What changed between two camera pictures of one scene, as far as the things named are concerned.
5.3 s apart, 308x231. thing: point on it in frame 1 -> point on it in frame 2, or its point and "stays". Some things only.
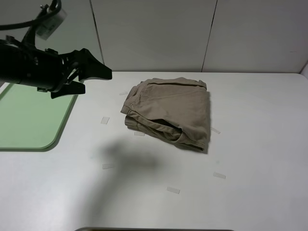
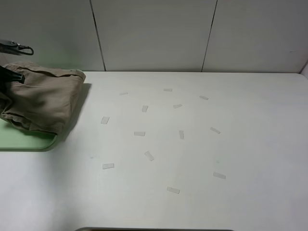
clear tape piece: x=172 y=189 stays
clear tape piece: x=105 y=120 stays
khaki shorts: x=176 y=109 -> x=46 y=100
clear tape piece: x=139 y=133 stays
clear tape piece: x=218 y=174 stays
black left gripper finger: x=90 y=67 -> x=7 y=76
